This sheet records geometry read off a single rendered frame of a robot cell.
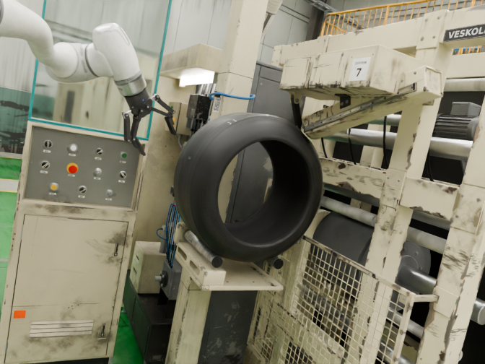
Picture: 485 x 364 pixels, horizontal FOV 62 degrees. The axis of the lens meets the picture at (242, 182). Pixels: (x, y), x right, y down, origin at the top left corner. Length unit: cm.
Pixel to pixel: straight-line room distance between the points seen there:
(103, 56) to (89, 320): 146
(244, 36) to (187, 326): 139
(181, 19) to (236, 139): 1044
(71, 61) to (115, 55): 13
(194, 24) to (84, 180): 1012
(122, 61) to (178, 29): 1047
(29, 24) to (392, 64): 113
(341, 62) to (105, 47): 85
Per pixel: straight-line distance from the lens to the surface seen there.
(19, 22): 98
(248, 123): 149
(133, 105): 136
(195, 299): 203
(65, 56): 132
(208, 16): 1228
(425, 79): 151
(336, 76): 162
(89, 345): 240
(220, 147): 144
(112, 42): 127
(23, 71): 1041
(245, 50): 190
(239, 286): 165
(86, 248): 217
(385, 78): 152
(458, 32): 173
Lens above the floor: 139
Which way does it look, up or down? 7 degrees down
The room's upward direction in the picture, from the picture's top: 11 degrees clockwise
